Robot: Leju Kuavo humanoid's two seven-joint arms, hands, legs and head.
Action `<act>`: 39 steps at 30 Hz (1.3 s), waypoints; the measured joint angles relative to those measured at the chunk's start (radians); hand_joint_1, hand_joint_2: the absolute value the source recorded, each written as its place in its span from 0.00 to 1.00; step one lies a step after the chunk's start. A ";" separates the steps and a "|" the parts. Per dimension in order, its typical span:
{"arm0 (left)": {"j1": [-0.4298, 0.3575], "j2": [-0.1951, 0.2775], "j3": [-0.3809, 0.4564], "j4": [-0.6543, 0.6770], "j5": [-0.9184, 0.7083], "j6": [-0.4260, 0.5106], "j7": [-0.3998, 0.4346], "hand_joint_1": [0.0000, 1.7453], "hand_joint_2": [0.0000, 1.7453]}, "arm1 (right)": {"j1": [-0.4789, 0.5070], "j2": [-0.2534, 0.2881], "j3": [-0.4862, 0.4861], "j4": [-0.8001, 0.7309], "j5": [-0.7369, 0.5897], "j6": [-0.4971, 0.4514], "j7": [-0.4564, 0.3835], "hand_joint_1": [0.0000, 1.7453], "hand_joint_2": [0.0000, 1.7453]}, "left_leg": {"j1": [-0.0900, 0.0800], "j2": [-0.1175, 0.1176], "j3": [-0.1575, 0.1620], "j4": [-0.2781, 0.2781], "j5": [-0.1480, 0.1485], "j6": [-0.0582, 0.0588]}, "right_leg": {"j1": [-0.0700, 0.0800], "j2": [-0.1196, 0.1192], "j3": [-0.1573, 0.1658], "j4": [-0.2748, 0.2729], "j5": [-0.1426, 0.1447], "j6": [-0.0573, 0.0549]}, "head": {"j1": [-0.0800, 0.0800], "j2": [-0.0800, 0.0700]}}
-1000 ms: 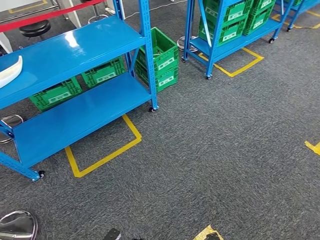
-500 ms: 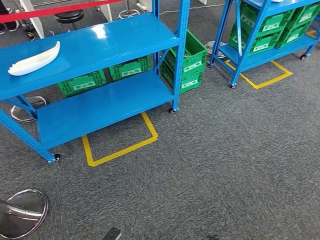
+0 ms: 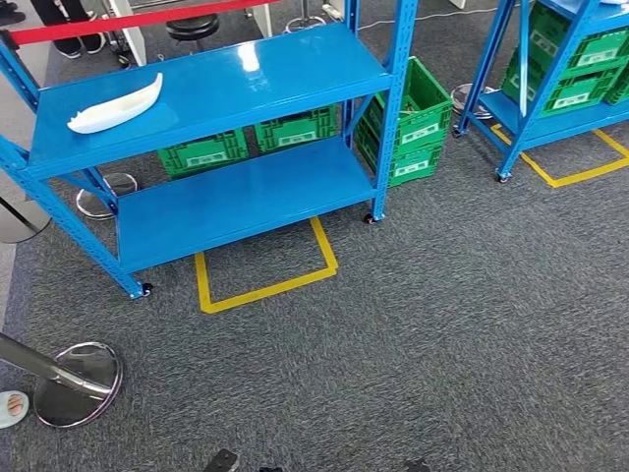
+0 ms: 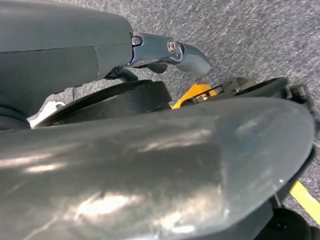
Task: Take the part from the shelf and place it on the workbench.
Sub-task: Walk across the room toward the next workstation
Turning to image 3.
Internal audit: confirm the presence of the blue two-tier shelf rack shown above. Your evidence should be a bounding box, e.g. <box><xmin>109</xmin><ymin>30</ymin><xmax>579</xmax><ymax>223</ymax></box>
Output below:
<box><xmin>0</xmin><ymin>0</ymin><xmax>420</xmax><ymax>302</ymax></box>

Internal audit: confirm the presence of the white plastic trim part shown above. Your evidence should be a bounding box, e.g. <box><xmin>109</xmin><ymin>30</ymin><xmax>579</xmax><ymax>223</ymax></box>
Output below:
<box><xmin>66</xmin><ymin>71</ymin><xmax>164</xmax><ymax>136</ymax></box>

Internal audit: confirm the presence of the yellow floor tape square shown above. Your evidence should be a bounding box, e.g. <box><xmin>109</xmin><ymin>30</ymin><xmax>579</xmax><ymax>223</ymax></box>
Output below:
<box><xmin>193</xmin><ymin>215</ymin><xmax>339</xmax><ymax>317</ymax></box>
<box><xmin>489</xmin><ymin>121</ymin><xmax>629</xmax><ymax>191</ymax></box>

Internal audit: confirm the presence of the blue rack holding green crates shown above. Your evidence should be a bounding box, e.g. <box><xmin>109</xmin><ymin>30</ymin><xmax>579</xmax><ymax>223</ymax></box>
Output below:
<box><xmin>451</xmin><ymin>0</ymin><xmax>629</xmax><ymax>186</ymax></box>

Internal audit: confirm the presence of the red barrier belt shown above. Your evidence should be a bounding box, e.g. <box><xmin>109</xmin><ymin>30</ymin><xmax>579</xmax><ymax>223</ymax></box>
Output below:
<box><xmin>8</xmin><ymin>0</ymin><xmax>282</xmax><ymax>48</ymax></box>

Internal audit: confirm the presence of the white desk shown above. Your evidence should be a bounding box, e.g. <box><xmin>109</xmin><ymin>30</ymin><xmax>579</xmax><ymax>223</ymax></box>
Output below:
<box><xmin>107</xmin><ymin>0</ymin><xmax>275</xmax><ymax>68</ymax></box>

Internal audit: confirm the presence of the person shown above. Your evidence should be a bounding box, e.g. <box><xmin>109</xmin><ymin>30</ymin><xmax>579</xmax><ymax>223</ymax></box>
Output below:
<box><xmin>0</xmin><ymin>0</ymin><xmax>26</xmax><ymax>29</ymax></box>
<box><xmin>29</xmin><ymin>0</ymin><xmax>107</xmax><ymax>61</ymax></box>

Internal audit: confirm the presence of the person's foot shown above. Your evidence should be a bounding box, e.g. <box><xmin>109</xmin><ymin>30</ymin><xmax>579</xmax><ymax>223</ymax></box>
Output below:
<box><xmin>0</xmin><ymin>389</ymin><xmax>30</xmax><ymax>431</ymax></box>

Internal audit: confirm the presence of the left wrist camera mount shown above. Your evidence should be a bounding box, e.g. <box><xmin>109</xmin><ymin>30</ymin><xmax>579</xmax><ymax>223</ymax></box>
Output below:
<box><xmin>202</xmin><ymin>447</ymin><xmax>241</xmax><ymax>472</ymax></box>

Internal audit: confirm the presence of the white floor cable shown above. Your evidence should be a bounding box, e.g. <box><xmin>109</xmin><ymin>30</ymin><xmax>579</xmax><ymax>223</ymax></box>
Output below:
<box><xmin>357</xmin><ymin>5</ymin><xmax>493</xmax><ymax>31</ymax></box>

